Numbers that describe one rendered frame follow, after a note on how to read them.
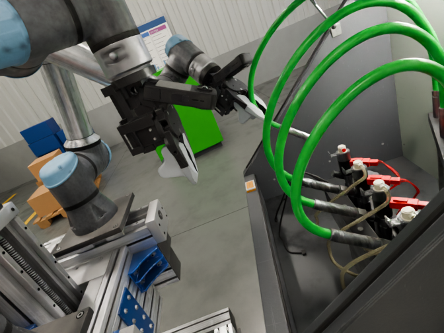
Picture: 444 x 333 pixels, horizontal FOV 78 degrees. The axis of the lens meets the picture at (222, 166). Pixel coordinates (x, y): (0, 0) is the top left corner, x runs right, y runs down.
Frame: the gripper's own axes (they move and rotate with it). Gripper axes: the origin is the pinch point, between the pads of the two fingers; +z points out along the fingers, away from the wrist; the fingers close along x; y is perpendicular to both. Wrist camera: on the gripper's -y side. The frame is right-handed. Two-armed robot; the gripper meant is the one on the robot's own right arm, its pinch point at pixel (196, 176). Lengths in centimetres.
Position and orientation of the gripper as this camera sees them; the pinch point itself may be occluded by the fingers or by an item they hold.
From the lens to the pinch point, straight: 50.3
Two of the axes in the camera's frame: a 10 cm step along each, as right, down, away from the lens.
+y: -9.3, 3.2, 1.6
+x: 0.0, 4.4, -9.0
